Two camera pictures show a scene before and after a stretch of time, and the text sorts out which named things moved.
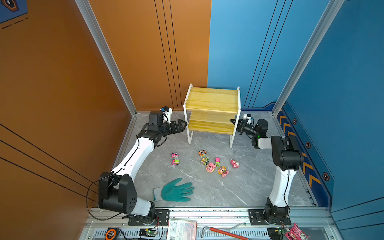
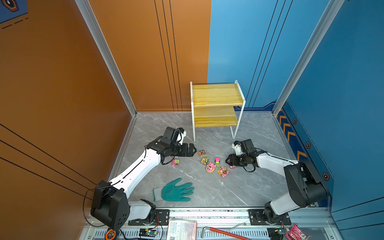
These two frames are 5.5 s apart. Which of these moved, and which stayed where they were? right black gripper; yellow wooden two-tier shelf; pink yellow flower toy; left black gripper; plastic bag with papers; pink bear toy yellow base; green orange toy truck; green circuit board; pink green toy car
Moved: yellow wooden two-tier shelf; left black gripper; right black gripper
Stayed: plastic bag with papers; pink green toy car; pink bear toy yellow base; green circuit board; pink yellow flower toy; green orange toy truck
